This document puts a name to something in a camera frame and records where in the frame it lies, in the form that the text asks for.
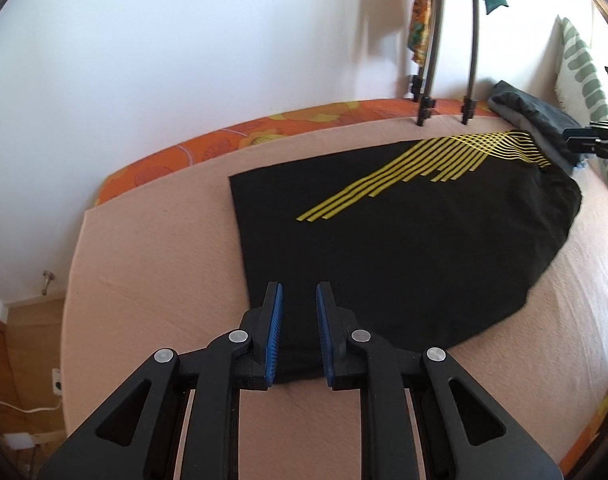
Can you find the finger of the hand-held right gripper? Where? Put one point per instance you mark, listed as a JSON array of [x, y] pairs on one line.
[[606, 126], [586, 139]]

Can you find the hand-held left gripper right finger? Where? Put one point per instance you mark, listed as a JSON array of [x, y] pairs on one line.
[[325, 330]]

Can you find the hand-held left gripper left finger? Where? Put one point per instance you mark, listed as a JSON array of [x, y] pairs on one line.
[[275, 330]]

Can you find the black pants with yellow stripes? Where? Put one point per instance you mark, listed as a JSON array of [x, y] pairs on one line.
[[383, 260]]

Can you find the dark grey folded pants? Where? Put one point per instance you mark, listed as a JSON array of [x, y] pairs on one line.
[[526, 107]]

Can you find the folded blue jeans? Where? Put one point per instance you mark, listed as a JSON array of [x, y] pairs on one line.
[[579, 164]]

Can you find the green and white pillow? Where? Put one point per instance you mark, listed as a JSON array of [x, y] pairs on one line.
[[581, 70]]

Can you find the beige blanket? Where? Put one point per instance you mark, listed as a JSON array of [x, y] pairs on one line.
[[159, 260]]

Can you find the orange floral bed sheet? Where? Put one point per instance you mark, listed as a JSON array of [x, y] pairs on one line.
[[209, 142]]

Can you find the orange patterned scarf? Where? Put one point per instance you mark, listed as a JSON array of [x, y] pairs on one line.
[[419, 15]]

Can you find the metal door stopper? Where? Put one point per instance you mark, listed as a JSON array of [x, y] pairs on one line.
[[47, 282]]

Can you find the white box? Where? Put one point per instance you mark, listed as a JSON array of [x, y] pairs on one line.
[[19, 441]]

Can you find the folding metal frame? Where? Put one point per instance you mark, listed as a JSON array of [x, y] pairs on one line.
[[470, 60]]

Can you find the white wall socket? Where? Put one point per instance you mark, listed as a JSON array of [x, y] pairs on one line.
[[57, 381]]

